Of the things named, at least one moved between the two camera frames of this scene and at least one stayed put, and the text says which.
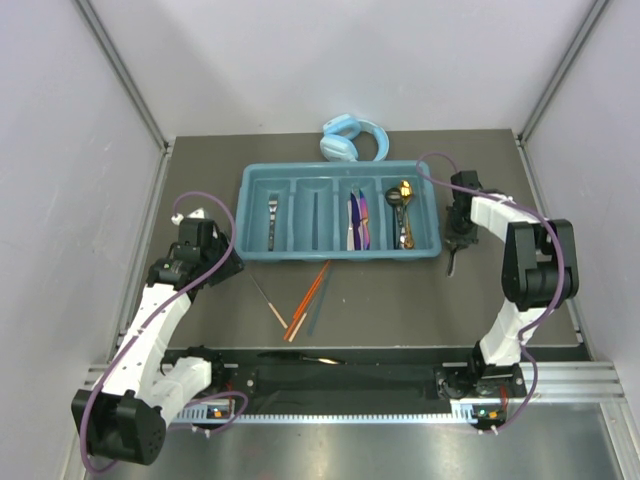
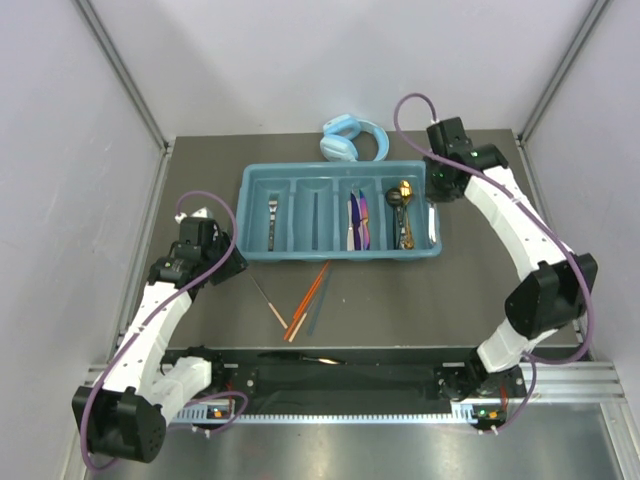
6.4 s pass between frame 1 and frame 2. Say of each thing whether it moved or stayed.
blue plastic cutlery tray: stayed
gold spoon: stayed
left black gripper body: stayed
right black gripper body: moved
